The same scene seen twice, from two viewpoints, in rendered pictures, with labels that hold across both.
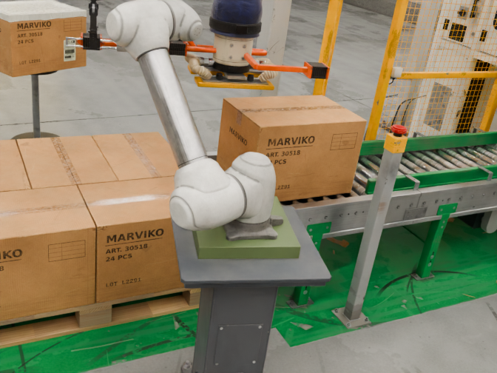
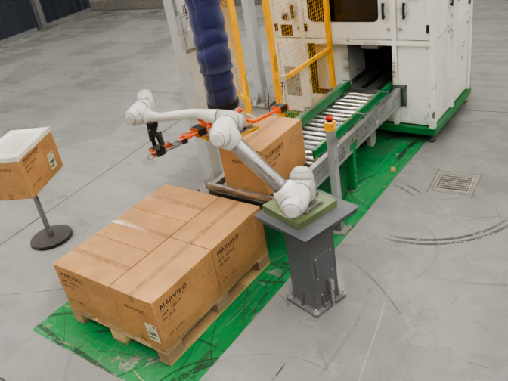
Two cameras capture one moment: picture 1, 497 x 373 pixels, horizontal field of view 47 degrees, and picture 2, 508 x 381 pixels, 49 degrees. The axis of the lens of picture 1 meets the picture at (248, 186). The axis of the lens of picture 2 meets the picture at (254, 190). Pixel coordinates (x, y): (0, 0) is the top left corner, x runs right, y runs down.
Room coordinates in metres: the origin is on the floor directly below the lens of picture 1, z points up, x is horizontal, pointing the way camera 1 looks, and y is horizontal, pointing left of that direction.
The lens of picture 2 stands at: (-1.03, 1.34, 2.71)
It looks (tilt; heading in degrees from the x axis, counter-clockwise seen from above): 30 degrees down; 340
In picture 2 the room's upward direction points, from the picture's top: 10 degrees counter-clockwise
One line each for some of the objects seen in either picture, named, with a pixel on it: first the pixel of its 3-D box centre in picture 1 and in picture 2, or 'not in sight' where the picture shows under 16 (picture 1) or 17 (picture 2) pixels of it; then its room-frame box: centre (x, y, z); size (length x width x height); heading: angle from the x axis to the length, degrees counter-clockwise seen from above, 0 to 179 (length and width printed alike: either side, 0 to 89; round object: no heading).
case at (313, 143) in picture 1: (288, 146); (264, 153); (2.71, -0.17, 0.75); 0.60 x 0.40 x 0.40; 120
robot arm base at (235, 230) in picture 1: (252, 219); (306, 199); (1.76, -0.03, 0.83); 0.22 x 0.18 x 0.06; 108
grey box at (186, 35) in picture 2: not in sight; (189, 31); (3.68, -0.06, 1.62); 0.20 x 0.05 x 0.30; 120
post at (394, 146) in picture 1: (372, 233); (335, 178); (2.37, -0.61, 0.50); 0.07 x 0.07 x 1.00; 30
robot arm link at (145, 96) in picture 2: not in sight; (145, 102); (2.32, 0.72, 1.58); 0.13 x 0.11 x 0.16; 139
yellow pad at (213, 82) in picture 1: (234, 80); (236, 132); (2.42, 0.12, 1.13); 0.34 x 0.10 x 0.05; 108
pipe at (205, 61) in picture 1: (231, 64); not in sight; (2.52, 0.15, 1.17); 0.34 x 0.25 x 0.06; 108
